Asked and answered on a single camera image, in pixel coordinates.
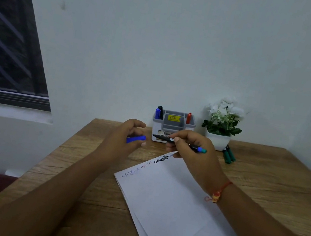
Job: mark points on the person's right thumb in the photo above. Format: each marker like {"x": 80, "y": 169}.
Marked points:
{"x": 177, "y": 155}

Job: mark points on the person's left hand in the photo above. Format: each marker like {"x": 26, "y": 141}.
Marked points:
{"x": 115, "y": 145}

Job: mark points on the grey and white pen holder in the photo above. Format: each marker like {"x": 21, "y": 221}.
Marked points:
{"x": 159, "y": 128}

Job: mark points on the red marker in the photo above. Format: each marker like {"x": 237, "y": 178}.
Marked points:
{"x": 188, "y": 118}

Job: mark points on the person's left forearm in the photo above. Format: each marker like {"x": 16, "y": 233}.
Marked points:
{"x": 50, "y": 197}

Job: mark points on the window with metal grille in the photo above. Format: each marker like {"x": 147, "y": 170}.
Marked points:
{"x": 5, "y": 37}

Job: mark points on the blue marker cap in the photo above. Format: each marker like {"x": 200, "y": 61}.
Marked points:
{"x": 136, "y": 139}

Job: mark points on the person's right hand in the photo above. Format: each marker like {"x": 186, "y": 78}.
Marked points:
{"x": 200, "y": 162}

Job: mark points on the white potted flower plant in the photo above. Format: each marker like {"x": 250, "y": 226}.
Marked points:
{"x": 222, "y": 124}

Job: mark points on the black marker with blue end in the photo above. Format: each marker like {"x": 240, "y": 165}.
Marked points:
{"x": 161, "y": 137}

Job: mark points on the person's left thumb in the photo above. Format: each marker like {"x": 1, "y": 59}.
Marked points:
{"x": 138, "y": 146}

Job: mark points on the green marker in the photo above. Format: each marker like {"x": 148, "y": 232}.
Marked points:
{"x": 231, "y": 154}
{"x": 227, "y": 157}

